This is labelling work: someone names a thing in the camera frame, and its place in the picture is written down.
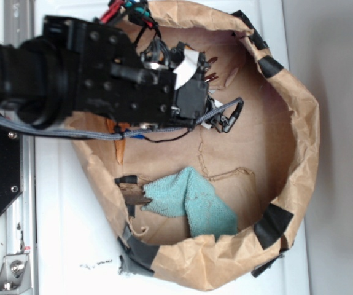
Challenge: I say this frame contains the silver key bunch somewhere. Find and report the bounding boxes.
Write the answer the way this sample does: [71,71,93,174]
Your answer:
[200,57,219,83]

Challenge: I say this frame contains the grey braided cable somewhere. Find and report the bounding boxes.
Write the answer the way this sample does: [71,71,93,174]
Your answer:
[0,97,245,141]

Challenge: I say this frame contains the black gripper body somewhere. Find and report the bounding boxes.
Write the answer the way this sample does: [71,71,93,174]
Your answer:
[71,22,244,133]

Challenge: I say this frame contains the aluminium extrusion rail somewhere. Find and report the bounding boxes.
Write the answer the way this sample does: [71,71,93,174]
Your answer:
[2,1,39,294]

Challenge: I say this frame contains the orange conch seashell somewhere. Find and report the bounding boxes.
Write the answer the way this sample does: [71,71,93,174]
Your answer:
[106,119,130,165]

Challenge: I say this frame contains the red and black wires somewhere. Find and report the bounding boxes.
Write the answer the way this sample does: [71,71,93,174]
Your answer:
[101,0,162,47]

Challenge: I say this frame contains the silver corner bracket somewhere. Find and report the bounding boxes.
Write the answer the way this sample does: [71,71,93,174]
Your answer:
[0,254,32,294]

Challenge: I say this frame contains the brown paper bin liner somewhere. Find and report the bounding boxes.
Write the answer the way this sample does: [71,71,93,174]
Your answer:
[74,1,320,291]

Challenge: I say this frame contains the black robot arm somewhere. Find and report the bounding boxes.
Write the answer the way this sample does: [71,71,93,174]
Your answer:
[0,16,244,133]

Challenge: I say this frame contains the teal folded cloth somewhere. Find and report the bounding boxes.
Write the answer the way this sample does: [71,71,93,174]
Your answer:
[142,167,238,239]

